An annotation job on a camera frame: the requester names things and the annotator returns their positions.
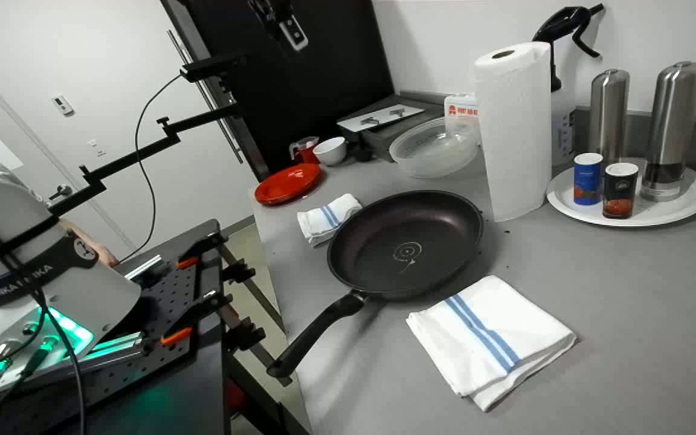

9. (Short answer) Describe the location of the thin black cable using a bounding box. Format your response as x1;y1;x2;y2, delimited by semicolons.
124;72;187;262

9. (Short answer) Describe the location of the black orange-handled clamp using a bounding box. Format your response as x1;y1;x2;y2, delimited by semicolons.
141;231;259;286
141;291;268;359

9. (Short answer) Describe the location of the small folded white blue-striped towel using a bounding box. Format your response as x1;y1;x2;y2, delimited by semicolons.
294;192;364;249

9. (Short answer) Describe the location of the flat grey tray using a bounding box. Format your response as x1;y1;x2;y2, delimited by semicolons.
337;102;427;135

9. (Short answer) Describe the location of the large clear plastic bowl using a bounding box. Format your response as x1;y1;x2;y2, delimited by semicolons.
386;117;483;180

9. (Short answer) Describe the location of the red plate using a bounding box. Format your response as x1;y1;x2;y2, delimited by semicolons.
252;162;328;208

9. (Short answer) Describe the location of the white paper towel roll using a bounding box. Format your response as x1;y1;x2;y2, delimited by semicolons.
473;41;557;226

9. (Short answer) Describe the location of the white first aid kit box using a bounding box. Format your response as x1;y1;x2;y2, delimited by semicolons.
443;95;480;127

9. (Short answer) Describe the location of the small white cup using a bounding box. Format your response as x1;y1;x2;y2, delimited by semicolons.
311;135;350;169

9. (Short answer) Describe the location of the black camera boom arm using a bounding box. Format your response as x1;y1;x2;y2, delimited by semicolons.
49;50;246;220

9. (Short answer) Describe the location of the blue label spice jar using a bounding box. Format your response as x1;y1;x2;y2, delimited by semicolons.
571;151;607;208

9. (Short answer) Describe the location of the black perforated workbench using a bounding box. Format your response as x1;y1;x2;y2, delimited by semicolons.
0;217;294;435

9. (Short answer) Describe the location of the short steel grinder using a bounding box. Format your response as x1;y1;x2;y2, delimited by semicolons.
587;67;634;166

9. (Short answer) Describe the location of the black frying pan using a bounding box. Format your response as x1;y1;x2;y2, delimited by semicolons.
265;188;489;386

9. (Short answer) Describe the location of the spray bottle with black trigger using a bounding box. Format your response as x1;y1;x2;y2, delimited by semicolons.
532;2;610;174

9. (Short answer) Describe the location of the dark red spice jar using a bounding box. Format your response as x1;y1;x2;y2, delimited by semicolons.
603;160;644;220

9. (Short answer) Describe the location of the large white blue-striped towel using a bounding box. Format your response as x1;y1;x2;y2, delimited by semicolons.
404;274;580;413

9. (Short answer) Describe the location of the large black panel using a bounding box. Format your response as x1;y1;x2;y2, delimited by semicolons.
159;0;397;181

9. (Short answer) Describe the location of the small white wall device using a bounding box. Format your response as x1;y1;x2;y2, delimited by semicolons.
52;95;77;118

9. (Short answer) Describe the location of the tall steel grinder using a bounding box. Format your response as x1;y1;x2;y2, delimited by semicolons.
641;60;696;204

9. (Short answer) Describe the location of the round white tray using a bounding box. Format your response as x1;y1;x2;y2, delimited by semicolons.
543;165;696;231

